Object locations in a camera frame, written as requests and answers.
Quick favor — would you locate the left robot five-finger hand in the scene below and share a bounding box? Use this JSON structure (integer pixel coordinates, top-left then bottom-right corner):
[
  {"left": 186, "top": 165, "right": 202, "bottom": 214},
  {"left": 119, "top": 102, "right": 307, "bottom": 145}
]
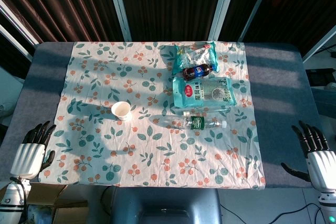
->
[{"left": 9, "top": 120, "right": 57, "bottom": 180}]

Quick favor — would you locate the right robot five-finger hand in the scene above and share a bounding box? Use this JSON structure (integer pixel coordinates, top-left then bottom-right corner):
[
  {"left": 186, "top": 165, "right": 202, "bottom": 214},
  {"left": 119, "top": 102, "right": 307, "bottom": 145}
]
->
[{"left": 280, "top": 120, "right": 336, "bottom": 192}]

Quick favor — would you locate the white paper cup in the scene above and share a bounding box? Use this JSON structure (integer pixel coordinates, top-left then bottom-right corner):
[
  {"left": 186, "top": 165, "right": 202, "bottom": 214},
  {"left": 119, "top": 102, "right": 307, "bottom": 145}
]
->
[{"left": 111, "top": 101, "right": 132, "bottom": 122}]

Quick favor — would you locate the blue-grey robot base body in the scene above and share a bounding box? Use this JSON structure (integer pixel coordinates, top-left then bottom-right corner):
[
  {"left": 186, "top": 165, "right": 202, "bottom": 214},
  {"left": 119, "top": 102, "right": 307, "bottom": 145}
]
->
[{"left": 109, "top": 186, "right": 223, "bottom": 224}]

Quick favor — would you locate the brown cardboard box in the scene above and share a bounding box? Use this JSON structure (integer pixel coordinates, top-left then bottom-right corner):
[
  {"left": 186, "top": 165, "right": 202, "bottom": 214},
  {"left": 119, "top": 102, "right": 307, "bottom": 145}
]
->
[{"left": 26, "top": 182, "right": 90, "bottom": 224}]

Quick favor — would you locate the blue-grey felt table mat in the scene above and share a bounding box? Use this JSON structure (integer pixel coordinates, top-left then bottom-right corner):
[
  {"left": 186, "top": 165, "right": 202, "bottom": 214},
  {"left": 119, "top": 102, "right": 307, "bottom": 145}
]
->
[{"left": 0, "top": 41, "right": 323, "bottom": 189}]

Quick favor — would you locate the black equipment box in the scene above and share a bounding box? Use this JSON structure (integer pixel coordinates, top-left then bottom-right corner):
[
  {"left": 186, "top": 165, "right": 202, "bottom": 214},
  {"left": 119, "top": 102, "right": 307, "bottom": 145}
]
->
[{"left": 306, "top": 68, "right": 336, "bottom": 88}]

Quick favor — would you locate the floral leaf print tablecloth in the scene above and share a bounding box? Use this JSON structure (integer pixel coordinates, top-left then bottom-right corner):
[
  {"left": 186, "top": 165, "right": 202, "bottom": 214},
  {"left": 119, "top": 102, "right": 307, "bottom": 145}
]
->
[{"left": 38, "top": 40, "right": 266, "bottom": 190}]

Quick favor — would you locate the clear water bottle green label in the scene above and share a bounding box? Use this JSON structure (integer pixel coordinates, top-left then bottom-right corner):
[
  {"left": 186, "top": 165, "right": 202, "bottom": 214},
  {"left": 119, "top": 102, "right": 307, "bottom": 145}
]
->
[{"left": 183, "top": 115, "right": 228, "bottom": 131}]

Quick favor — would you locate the teal pouch red logo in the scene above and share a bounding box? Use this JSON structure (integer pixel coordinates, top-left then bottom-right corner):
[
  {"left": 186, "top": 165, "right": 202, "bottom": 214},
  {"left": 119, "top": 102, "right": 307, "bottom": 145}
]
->
[{"left": 172, "top": 76, "right": 237, "bottom": 109}]

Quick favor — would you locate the dark brown pleated curtain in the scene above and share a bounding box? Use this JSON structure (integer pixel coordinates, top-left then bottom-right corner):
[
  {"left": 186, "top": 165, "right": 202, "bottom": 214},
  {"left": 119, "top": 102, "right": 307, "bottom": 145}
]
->
[
  {"left": 0, "top": 0, "right": 124, "bottom": 65},
  {"left": 117, "top": 0, "right": 226, "bottom": 42},
  {"left": 219, "top": 0, "right": 336, "bottom": 57}
]

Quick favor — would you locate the cola bottle blue label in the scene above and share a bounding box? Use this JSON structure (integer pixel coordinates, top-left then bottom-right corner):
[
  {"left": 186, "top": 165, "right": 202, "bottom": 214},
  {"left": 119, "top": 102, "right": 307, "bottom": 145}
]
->
[{"left": 182, "top": 63, "right": 213, "bottom": 82}]

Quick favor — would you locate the crumpled teal snack bag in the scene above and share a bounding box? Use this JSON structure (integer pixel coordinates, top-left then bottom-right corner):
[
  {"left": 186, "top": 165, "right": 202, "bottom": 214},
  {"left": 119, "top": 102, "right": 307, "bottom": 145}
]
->
[{"left": 171, "top": 40, "right": 221, "bottom": 76}]

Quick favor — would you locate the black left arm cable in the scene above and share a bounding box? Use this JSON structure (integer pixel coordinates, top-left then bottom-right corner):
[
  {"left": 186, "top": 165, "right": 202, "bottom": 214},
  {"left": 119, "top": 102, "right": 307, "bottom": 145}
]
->
[{"left": 9, "top": 177, "right": 28, "bottom": 210}]

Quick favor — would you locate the black floor cable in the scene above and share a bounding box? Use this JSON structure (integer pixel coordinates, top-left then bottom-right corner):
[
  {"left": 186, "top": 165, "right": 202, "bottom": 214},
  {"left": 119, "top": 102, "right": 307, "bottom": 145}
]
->
[{"left": 220, "top": 202, "right": 326, "bottom": 224}]

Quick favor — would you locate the white window frame post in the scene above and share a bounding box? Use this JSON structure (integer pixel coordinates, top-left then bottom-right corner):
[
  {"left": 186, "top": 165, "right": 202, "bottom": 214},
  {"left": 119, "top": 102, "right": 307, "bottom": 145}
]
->
[
  {"left": 208, "top": 0, "right": 240, "bottom": 41},
  {"left": 237, "top": 0, "right": 276, "bottom": 42},
  {"left": 104, "top": 0, "right": 132, "bottom": 42}
]

